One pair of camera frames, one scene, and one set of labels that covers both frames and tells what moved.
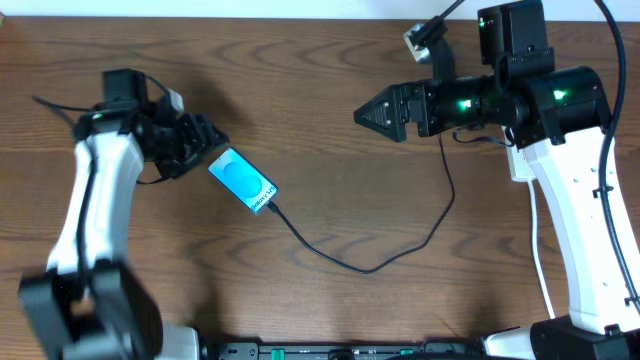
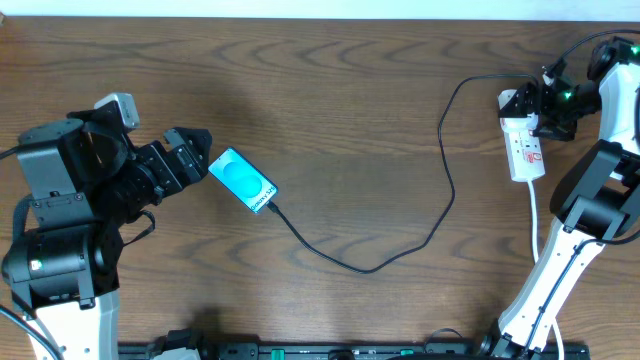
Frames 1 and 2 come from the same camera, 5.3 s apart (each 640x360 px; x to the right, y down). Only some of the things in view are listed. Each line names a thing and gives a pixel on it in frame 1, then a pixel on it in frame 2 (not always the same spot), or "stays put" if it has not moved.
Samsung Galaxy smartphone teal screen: [243, 179] stays put
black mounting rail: [342, 350] stays put
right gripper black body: [425, 92] → [561, 109]
